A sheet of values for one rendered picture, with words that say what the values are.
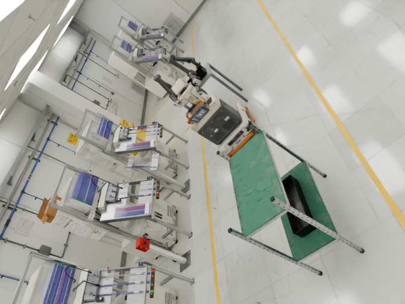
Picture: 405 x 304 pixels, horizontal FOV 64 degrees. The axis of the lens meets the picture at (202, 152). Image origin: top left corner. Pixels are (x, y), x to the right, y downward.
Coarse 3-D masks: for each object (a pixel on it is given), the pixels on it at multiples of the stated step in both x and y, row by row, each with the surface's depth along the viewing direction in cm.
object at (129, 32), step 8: (128, 24) 936; (136, 24) 974; (120, 32) 956; (128, 32) 916; (136, 32) 946; (144, 32) 955; (160, 32) 962; (168, 32) 996; (128, 40) 935; (136, 40) 949; (144, 40) 988; (160, 40) 994; (168, 40) 938; (168, 48) 985; (168, 56) 973; (152, 64) 986
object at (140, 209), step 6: (132, 204) 461; (138, 204) 460; (144, 204) 458; (150, 204) 457; (120, 210) 456; (126, 210) 454; (132, 210) 453; (138, 210) 452; (144, 210) 451; (114, 216) 449; (120, 216) 447; (126, 216) 447
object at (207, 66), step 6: (204, 66) 526; (210, 66) 528; (210, 72) 492; (216, 72) 535; (204, 78) 500; (216, 78) 497; (228, 78) 545; (234, 84) 552; (234, 90) 513; (240, 90) 560; (240, 96) 520; (246, 102) 528; (186, 108) 521
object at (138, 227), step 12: (156, 204) 512; (168, 204) 531; (156, 216) 496; (168, 216) 513; (132, 228) 497; (144, 228) 464; (156, 228) 479; (168, 228) 496; (132, 240) 478; (156, 240) 482; (168, 240) 484; (132, 252) 499; (144, 252) 501
